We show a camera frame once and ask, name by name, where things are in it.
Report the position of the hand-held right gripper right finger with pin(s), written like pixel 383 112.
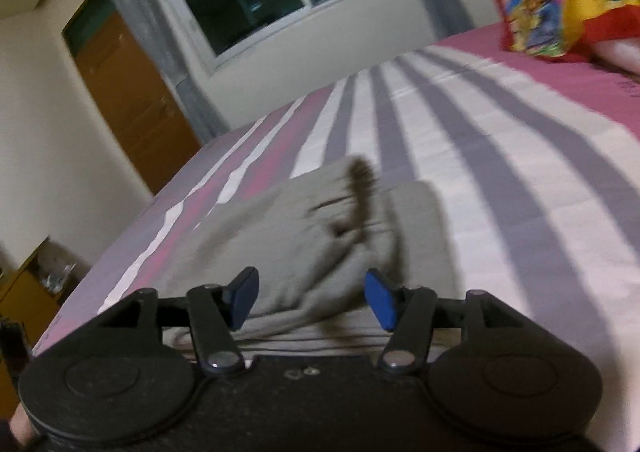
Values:
pixel 380 301

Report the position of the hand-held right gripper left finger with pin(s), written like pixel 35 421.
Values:
pixel 245 293

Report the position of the grey pants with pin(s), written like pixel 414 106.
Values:
pixel 300 242

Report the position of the yellow wooden cabinet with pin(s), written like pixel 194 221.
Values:
pixel 25 297

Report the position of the bed with striped sheet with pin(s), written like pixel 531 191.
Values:
pixel 500 157

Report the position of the brown wooden door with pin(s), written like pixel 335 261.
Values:
pixel 130 97

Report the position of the white pillow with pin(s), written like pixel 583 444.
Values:
pixel 617 54

